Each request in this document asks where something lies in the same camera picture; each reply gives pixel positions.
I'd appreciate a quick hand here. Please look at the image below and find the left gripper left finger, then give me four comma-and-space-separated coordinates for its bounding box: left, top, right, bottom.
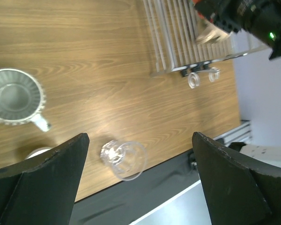
0, 133, 89, 225

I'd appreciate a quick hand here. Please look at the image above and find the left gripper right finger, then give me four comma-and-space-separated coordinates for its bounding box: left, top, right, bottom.
192, 132, 281, 225

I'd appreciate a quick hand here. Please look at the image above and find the white ribbed ceramic mug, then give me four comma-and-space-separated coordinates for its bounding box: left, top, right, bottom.
0, 68, 51, 132

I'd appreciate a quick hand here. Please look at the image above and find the grey metallic cup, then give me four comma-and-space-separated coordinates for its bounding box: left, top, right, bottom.
196, 20, 231, 44

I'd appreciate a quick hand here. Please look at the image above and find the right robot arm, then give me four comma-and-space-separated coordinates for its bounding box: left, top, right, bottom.
194, 0, 281, 60

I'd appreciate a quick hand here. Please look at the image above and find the small steel cup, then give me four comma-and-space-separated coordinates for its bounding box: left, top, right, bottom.
25, 147, 52, 159

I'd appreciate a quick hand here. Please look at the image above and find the clear glass tumbler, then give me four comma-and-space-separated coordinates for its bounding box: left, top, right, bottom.
100, 140, 147, 181

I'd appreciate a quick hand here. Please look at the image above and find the aluminium front rail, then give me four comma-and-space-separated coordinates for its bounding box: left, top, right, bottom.
215, 120, 252, 146

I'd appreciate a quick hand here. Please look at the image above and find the metal wire dish rack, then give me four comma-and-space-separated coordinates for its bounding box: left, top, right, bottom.
143, 0, 268, 89

